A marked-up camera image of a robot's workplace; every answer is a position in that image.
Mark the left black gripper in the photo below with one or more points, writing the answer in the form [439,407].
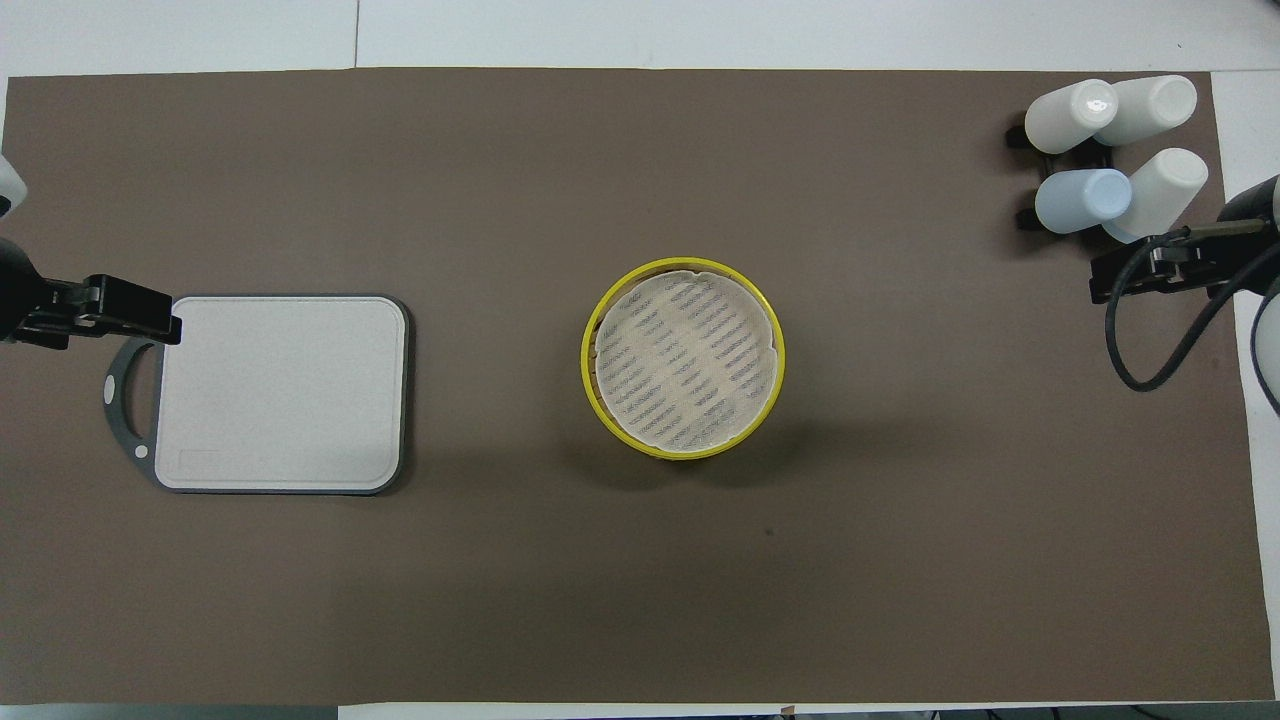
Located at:
[40,300]

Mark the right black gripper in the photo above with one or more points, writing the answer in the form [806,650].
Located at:
[1255,215]

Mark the white mesh steamer liner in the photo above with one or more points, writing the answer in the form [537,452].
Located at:
[685,360]

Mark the yellow rimmed bamboo steamer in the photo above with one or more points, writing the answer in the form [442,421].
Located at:
[590,385]

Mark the white bottle blue base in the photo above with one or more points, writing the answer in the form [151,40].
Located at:
[1165,190]

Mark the light blue plastic bottle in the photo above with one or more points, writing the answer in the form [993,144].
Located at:
[1080,200]

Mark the white plastic bottle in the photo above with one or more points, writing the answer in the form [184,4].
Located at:
[1160,105]

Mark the white cutting board grey rim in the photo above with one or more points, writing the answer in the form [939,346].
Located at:
[290,400]

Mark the white bottle with glare spot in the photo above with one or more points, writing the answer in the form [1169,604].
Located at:
[1070,115]

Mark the black bottle rack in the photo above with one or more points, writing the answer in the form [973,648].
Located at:
[1020,135]

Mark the brown table mat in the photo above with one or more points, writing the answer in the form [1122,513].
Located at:
[500,580]

